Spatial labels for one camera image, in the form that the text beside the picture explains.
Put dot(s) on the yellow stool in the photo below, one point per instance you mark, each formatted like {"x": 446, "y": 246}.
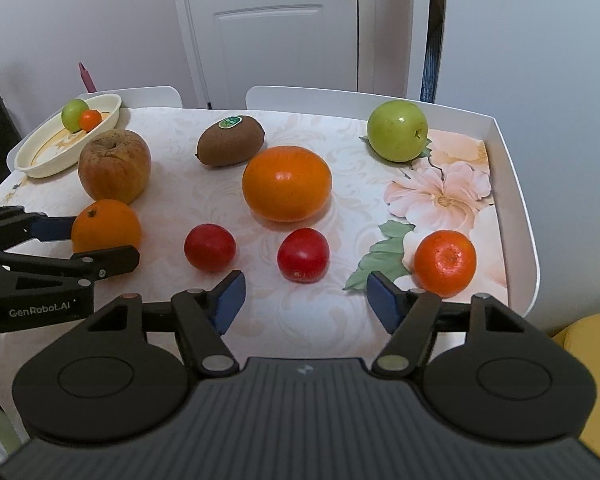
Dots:
{"x": 596, "y": 350}

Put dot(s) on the large green apple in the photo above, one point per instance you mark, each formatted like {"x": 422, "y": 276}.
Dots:
{"x": 395, "y": 130}

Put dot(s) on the striped hanging cloth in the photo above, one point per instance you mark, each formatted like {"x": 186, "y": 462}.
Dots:
{"x": 431, "y": 60}

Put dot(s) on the small green apple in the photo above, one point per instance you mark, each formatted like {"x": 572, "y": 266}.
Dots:
{"x": 72, "y": 114}

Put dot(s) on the glossy orange tangerine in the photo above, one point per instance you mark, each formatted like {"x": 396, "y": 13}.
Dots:
{"x": 445, "y": 262}

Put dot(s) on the large orange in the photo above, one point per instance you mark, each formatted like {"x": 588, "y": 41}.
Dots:
{"x": 287, "y": 185}

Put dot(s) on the white sliding door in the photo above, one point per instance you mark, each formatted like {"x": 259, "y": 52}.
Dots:
{"x": 530, "y": 35}

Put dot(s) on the white panelled door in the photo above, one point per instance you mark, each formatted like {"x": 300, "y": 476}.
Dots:
{"x": 270, "y": 50}

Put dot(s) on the white rimmed table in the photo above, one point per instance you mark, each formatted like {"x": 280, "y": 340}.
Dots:
{"x": 516, "y": 210}

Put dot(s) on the pink stick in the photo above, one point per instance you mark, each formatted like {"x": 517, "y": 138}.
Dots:
{"x": 86, "y": 77}

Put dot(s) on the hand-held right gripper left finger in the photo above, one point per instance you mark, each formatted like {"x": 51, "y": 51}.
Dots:
{"x": 230, "y": 301}

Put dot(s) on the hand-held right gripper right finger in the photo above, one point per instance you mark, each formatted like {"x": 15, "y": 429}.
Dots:
{"x": 382, "y": 301}

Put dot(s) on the brown kiwi with green sticker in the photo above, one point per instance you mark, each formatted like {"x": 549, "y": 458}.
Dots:
{"x": 230, "y": 146}

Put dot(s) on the cream oval plate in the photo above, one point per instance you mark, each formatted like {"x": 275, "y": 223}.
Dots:
{"x": 40, "y": 157}

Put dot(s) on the brownish red apple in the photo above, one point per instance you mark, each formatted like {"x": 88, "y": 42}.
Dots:
{"x": 112, "y": 165}

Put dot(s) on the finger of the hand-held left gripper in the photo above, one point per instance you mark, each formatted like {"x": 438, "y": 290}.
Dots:
{"x": 55, "y": 229}
{"x": 112, "y": 260}

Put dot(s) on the small orange tangerine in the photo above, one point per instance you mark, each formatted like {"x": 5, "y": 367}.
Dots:
{"x": 90, "y": 121}

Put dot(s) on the red tomato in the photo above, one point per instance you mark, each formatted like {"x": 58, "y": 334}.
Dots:
{"x": 210, "y": 248}
{"x": 303, "y": 255}

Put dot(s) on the medium orange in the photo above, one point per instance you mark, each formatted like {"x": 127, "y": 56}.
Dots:
{"x": 106, "y": 222}

